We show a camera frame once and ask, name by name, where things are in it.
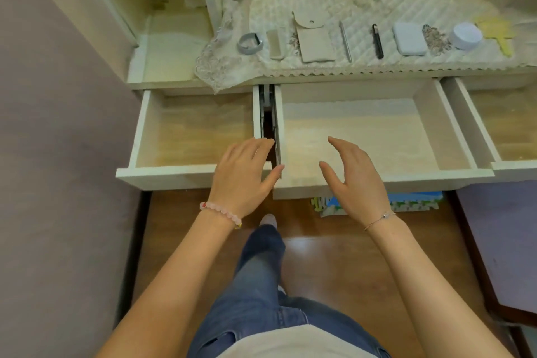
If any pink bead bracelet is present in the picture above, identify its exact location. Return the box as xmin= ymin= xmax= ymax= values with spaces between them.
xmin=199 ymin=201 xmax=243 ymax=228

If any dark brown wooden trim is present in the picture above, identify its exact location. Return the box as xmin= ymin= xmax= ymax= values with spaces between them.
xmin=115 ymin=192 xmax=152 ymax=329
xmin=446 ymin=192 xmax=537 ymax=358

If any silver grey wristband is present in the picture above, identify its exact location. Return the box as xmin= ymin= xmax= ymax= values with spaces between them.
xmin=237 ymin=32 xmax=265 ymax=55

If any thin metal straw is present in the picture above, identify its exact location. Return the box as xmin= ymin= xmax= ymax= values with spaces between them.
xmin=338 ymin=20 xmax=352 ymax=63

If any colourful foam puzzle mat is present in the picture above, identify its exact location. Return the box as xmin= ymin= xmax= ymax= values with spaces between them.
xmin=310 ymin=191 xmax=445 ymax=218

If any white power bank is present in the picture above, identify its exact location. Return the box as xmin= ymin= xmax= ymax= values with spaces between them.
xmin=392 ymin=21 xmax=428 ymax=57

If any wide white drawer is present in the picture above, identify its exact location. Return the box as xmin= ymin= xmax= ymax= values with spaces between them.
xmin=272 ymin=78 xmax=496 ymax=200

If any beige snap pouch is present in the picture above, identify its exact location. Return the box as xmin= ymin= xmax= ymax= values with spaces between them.
xmin=292 ymin=11 xmax=336 ymax=64

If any person's leg in jeans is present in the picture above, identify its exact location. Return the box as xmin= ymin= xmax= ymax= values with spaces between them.
xmin=276 ymin=286 xmax=391 ymax=358
xmin=186 ymin=223 xmax=286 ymax=358

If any person's right hand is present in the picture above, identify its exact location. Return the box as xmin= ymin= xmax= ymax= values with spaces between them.
xmin=318 ymin=136 xmax=397 ymax=228

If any thin silver chain bracelet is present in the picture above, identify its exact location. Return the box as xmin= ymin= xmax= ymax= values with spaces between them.
xmin=362 ymin=210 xmax=397 ymax=232

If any person's right leg in jeans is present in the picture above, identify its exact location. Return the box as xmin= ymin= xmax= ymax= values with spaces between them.
xmin=276 ymin=286 xmax=391 ymax=358

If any person's right forearm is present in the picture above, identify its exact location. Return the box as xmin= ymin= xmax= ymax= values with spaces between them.
xmin=365 ymin=219 xmax=515 ymax=358

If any white round compact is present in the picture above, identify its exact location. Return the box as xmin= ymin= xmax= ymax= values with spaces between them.
xmin=449 ymin=22 xmax=483 ymax=51

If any white comb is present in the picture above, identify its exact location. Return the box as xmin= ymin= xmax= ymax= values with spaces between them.
xmin=266 ymin=29 xmax=287 ymax=60

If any small white drawer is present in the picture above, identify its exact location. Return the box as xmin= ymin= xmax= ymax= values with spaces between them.
xmin=442 ymin=76 xmax=537 ymax=183
xmin=116 ymin=87 xmax=274 ymax=191

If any person's left hand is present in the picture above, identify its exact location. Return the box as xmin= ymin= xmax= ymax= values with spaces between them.
xmin=208 ymin=137 xmax=286 ymax=221

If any person's left forearm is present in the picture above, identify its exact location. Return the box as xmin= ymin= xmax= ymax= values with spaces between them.
xmin=96 ymin=213 xmax=242 ymax=358

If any person's left leg in jeans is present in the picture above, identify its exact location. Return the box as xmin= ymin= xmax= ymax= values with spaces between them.
xmin=186 ymin=223 xmax=286 ymax=358

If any black lipstick tube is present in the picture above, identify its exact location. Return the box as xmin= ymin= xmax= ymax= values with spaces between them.
xmin=371 ymin=23 xmax=385 ymax=60

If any cream dressing table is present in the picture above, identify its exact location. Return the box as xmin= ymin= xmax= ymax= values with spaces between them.
xmin=12 ymin=0 xmax=537 ymax=90

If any yellow hand mirror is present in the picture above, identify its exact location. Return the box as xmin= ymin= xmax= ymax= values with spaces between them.
xmin=474 ymin=17 xmax=515 ymax=57

